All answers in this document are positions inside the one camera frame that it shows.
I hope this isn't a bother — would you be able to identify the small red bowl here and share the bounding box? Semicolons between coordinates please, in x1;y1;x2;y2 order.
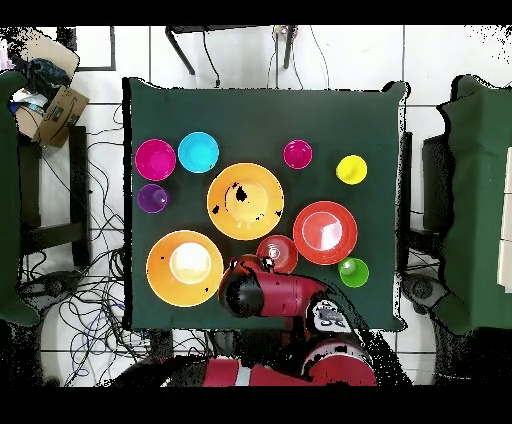
255;234;300;275

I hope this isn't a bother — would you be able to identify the large orange bowl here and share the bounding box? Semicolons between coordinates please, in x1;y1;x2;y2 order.
145;229;225;308
206;161;286;242

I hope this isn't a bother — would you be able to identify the blue plastic bowl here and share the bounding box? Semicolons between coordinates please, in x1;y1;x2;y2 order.
177;131;220;174

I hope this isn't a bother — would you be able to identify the wide red bowl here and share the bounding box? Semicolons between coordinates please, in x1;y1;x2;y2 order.
292;200;359;266

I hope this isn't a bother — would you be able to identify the purple plastic cup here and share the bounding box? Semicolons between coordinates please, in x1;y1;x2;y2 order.
136;183;172;215

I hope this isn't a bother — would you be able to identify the green plastic cup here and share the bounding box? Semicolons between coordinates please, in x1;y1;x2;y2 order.
337;256;370;289

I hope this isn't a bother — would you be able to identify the pink plastic cup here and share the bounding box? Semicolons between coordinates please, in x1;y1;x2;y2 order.
282;138;314;171

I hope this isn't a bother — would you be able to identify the pink plastic bowl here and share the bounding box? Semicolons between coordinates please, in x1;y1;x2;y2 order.
134;138;178;182

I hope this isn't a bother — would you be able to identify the yellow plastic cup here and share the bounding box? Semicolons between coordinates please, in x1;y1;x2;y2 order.
335;154;368;186

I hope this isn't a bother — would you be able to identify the dark green tablecloth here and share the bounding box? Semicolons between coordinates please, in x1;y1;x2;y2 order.
122;77;409;332

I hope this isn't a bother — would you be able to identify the open cardboard box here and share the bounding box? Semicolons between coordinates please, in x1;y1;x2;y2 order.
13;84;91;149

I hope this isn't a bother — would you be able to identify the black metal stand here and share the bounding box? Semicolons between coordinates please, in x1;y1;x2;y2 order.
164;24;299;77

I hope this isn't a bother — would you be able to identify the green covered table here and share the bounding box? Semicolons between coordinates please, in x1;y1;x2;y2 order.
0;69;41;327
433;74;512;336

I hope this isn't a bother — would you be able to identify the dark blue bag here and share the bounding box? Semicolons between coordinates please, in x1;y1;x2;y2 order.
21;57;72;99

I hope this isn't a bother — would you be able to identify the flat cardboard sheet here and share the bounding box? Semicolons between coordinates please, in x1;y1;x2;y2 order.
5;26;81;81

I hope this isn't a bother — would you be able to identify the black cable bundle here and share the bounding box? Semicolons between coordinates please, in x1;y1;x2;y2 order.
17;103;213;387

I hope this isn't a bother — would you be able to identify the black bench frame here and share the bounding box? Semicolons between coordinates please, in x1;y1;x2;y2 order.
17;125;92;268

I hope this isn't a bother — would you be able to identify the black metal frame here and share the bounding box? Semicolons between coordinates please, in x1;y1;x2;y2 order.
55;25;117;72

